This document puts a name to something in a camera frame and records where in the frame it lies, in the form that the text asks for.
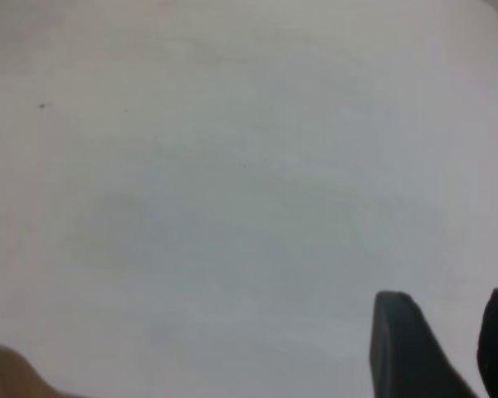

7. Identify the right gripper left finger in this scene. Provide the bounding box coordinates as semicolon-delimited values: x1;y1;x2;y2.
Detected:
369;289;481;398

